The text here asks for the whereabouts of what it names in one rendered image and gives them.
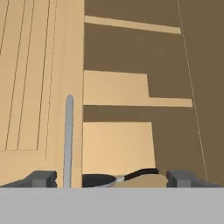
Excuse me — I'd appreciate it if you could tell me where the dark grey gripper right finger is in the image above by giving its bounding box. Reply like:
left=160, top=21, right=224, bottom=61
left=165, top=170, right=224, bottom=189

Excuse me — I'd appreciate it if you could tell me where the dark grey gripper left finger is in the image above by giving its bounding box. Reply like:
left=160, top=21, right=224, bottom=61
left=0, top=170, right=58, bottom=189

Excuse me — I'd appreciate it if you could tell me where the light wood cabinet door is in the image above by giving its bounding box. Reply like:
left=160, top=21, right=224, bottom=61
left=0, top=0, right=86, bottom=189

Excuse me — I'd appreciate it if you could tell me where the light wood open cabinet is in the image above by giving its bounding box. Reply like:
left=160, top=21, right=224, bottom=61
left=81, top=0, right=224, bottom=189

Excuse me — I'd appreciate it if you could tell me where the grey bar door handle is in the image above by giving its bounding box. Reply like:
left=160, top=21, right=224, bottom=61
left=63, top=94, right=74, bottom=189

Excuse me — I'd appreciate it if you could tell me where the black pan with black handle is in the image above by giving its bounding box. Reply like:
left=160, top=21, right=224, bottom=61
left=81, top=167, right=160, bottom=189

